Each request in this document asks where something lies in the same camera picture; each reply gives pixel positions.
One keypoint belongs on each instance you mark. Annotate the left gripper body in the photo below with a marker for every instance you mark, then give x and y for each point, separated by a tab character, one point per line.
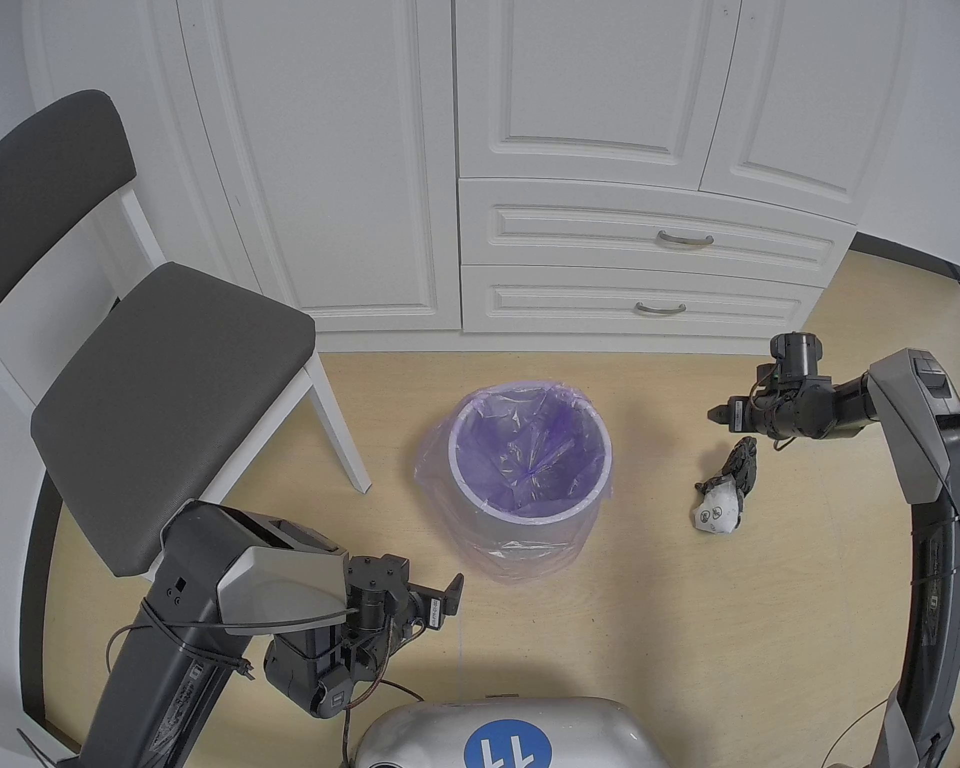
409	607

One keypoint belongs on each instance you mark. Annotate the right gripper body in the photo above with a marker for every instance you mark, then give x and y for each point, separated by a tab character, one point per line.
769	417

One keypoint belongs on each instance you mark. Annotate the purple plastic bag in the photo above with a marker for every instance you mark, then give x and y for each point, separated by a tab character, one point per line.
525	450

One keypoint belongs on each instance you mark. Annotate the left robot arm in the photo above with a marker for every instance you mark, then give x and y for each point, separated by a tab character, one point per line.
187	585

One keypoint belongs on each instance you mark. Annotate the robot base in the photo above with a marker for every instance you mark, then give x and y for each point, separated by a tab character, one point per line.
420	731

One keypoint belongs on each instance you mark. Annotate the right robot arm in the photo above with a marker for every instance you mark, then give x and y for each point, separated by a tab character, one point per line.
907	420

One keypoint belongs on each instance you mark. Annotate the crumpled dark grey plastic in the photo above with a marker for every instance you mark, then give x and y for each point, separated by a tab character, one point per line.
744	465

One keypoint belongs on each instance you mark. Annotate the white trash bin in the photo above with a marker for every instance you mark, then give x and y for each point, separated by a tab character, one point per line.
525	540

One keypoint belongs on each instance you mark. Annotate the grey padded white chair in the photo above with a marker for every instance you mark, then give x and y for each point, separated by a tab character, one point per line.
172	345

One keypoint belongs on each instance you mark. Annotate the white wardrobe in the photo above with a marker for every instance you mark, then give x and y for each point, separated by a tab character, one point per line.
600	90

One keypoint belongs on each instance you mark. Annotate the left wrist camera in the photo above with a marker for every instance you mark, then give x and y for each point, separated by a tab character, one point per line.
453	592

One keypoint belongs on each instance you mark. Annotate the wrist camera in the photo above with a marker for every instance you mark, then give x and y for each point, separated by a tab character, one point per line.
721	414
453	592

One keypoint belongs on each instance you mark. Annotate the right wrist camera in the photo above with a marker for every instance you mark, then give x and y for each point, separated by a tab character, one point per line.
721	414

